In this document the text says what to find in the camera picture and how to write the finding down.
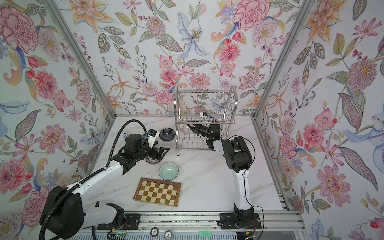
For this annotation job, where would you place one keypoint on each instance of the green connector block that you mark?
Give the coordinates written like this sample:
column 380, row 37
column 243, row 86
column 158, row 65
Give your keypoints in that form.
column 205, row 233

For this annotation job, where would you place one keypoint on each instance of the wooden chessboard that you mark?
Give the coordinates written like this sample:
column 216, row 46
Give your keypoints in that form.
column 158, row 192

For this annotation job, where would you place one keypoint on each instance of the round gauge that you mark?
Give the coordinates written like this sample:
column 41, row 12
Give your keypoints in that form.
column 154, row 232
column 168, row 235

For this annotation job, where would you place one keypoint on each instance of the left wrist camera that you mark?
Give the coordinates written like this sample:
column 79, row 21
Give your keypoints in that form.
column 151, row 136

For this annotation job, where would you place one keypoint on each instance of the mint green bowl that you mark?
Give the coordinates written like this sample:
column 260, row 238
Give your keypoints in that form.
column 168, row 171

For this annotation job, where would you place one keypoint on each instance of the round gauge left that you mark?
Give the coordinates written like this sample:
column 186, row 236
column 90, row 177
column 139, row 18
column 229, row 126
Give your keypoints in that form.
column 154, row 232

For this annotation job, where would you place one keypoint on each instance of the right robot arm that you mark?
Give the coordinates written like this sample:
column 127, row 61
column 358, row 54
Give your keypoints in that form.
column 239, row 160

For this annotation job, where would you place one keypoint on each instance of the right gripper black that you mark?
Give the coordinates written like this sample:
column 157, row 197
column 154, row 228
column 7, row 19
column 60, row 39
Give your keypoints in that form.
column 198, row 129

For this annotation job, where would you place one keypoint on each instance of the round gauge right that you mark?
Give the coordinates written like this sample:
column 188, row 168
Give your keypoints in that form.
column 168, row 235

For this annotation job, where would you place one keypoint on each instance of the dark petal pattern bowl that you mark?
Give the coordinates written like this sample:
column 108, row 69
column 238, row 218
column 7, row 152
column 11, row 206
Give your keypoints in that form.
column 167, row 134

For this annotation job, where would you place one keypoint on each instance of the steel wire dish rack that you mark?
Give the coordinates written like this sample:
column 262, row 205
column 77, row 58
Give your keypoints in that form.
column 188, row 104

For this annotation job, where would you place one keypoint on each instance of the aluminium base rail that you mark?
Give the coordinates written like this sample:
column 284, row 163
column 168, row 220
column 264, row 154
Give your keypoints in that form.
column 267, row 221

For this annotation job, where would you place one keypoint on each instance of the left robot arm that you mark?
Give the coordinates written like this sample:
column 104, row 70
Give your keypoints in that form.
column 64, row 213

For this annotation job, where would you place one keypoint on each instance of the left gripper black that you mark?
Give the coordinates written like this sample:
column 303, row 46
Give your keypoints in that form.
column 160, row 154

